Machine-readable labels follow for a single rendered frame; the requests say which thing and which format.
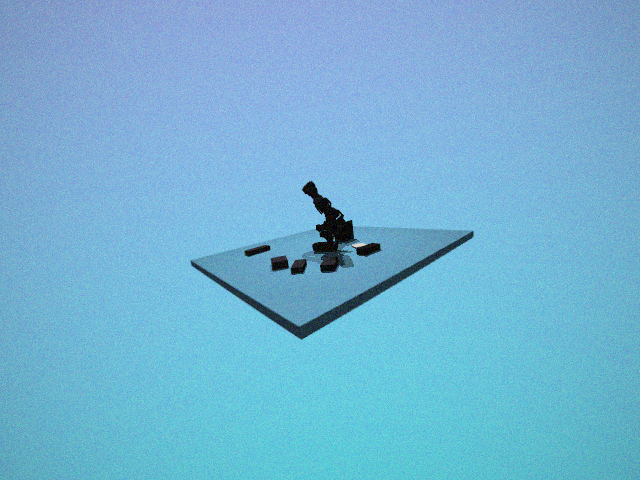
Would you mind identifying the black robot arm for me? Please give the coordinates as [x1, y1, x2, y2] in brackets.
[302, 181, 346, 232]

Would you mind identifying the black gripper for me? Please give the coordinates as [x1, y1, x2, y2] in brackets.
[320, 218, 344, 248]

